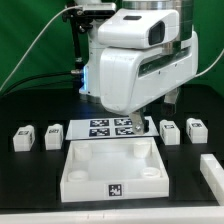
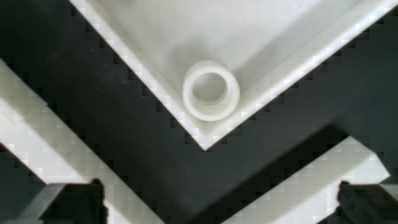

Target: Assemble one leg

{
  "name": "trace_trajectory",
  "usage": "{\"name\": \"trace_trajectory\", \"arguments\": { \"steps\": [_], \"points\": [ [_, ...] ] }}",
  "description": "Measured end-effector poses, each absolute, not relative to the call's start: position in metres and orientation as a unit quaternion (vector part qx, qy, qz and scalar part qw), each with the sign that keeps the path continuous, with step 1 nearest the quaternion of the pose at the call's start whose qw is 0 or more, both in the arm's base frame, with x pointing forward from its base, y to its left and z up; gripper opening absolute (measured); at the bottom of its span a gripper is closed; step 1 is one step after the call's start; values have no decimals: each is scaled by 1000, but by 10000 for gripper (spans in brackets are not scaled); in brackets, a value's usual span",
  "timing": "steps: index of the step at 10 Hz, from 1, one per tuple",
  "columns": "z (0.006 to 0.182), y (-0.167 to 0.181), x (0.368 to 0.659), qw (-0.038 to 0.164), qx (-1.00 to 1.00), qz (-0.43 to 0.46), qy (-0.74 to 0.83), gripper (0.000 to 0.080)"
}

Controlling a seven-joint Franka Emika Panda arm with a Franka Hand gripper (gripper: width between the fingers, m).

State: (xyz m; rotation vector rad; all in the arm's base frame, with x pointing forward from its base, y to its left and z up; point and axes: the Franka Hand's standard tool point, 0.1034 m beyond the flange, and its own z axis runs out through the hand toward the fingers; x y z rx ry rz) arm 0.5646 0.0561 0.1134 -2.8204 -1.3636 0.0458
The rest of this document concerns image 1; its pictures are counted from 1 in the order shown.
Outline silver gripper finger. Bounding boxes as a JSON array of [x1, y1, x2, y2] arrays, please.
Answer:
[[162, 89, 180, 116], [129, 111, 145, 135]]

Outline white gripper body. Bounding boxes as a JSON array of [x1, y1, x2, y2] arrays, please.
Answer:
[[100, 31, 198, 115]]

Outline white square tabletop tray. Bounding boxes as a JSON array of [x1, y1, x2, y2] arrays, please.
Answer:
[[60, 137, 169, 202]]

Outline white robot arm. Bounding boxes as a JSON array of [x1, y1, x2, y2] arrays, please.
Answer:
[[75, 0, 198, 134]]

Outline white sheet with tags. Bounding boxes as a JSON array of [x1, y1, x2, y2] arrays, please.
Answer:
[[65, 115, 160, 141]]

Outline white L-shaped obstacle fixture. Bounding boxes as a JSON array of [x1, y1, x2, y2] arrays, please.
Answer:
[[200, 154, 224, 206]]

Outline green backdrop cloth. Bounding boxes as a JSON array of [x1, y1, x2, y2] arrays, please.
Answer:
[[0, 0, 224, 95]]

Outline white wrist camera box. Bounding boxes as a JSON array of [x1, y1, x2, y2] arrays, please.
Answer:
[[98, 9, 180, 49]]

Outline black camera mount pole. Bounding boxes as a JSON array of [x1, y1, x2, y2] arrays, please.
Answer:
[[70, 15, 84, 90]]

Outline black camera on mount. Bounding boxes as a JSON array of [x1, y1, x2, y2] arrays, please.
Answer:
[[62, 2, 117, 33]]

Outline grey camera cable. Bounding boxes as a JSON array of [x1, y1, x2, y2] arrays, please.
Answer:
[[0, 5, 84, 94]]

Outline black cables on table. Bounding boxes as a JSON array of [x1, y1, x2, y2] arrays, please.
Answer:
[[0, 71, 84, 98]]

